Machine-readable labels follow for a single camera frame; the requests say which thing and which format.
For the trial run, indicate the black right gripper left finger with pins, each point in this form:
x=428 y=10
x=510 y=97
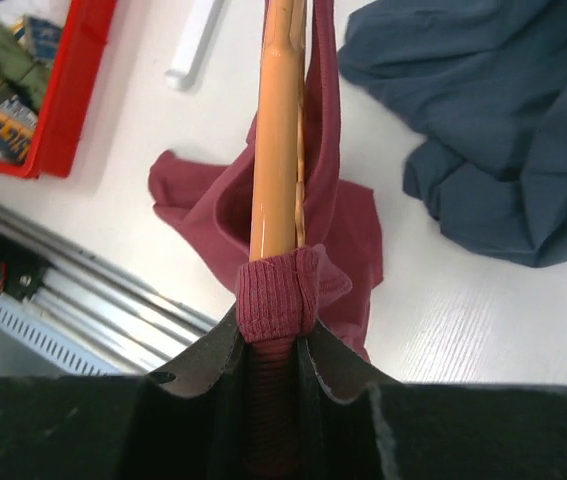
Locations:
x=198 y=368

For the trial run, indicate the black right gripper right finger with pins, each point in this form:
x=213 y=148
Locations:
x=344 y=431

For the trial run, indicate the maroon tank top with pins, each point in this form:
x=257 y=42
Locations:
x=248 y=423

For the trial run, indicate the orange plastic hanger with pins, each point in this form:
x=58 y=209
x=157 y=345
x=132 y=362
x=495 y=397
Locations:
x=277 y=223

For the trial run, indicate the blue-grey tank top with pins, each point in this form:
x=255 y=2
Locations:
x=485 y=84

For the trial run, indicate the silver clothes rack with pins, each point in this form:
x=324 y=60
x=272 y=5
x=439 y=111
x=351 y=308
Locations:
x=193 y=42

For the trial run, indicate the blue yellow printed garment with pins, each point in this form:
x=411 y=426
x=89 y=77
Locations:
x=18 y=120

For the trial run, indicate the red plastic bin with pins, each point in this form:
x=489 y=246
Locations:
x=69 y=91

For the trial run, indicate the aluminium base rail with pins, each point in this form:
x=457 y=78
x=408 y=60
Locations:
x=106 y=308

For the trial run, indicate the perforated grey cable duct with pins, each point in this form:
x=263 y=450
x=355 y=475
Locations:
x=54 y=343

